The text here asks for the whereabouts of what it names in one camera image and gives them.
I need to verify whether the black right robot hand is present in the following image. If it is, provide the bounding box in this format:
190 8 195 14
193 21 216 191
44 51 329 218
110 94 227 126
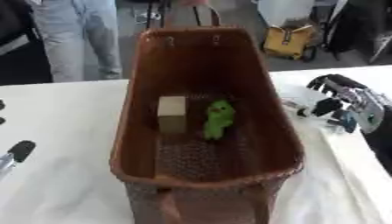
282 73 392 135

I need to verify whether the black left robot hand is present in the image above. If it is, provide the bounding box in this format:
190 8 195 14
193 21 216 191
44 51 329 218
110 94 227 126
0 99 39 182

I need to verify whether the white box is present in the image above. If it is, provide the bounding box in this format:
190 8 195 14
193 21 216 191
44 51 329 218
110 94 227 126
252 0 319 28

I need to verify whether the black chair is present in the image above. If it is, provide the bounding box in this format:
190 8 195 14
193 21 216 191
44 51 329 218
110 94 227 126
319 0 392 65

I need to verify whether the yellow bag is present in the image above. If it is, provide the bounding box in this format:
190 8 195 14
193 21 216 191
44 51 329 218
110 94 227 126
260 24 319 62

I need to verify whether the brown woven basket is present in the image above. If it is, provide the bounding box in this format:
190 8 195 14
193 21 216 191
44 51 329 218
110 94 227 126
107 3 306 224

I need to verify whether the green soft toy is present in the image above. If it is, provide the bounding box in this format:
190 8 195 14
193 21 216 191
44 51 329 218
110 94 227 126
202 99 238 141

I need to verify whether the tan wooden block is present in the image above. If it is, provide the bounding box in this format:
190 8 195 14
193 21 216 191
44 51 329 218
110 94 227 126
156 95 189 134

